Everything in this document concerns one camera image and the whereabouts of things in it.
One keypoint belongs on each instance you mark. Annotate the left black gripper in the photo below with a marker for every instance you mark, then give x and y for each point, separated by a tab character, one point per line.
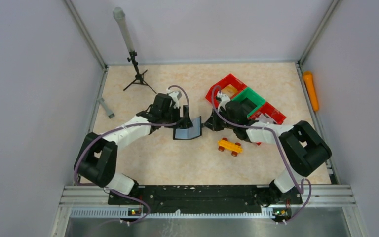
178	118

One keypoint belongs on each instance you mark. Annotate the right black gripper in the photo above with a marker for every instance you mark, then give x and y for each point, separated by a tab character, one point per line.
212	123

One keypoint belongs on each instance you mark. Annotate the black leather card holder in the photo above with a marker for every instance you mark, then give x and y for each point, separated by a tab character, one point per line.
192	132

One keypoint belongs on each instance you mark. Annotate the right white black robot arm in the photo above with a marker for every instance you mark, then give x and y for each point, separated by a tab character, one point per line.
300	146

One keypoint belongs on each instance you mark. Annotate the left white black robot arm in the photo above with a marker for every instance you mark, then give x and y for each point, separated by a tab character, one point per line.
96	160

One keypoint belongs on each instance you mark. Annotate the yellow toy brick car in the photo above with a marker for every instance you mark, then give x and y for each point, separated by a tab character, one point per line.
234	148

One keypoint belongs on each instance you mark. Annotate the red bin with wooden blocks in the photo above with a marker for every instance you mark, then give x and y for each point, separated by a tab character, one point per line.
230	85

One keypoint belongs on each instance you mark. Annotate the green plastic bin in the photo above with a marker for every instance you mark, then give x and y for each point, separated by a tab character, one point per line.
249	100

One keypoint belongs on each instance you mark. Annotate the red bin with plastic bags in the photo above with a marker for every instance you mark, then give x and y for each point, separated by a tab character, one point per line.
267	118

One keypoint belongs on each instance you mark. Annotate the small grey tool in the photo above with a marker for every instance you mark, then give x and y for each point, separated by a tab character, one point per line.
110	114

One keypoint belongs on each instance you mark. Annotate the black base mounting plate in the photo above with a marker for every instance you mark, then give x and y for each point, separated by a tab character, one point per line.
207	199

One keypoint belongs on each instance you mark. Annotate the orange flashlight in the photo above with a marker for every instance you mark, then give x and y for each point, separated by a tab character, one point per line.
308	81

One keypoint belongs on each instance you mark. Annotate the black tripod with grey tube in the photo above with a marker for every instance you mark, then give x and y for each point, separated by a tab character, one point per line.
120	17

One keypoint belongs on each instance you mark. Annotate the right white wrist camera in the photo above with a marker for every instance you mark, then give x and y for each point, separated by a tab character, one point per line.
223	99

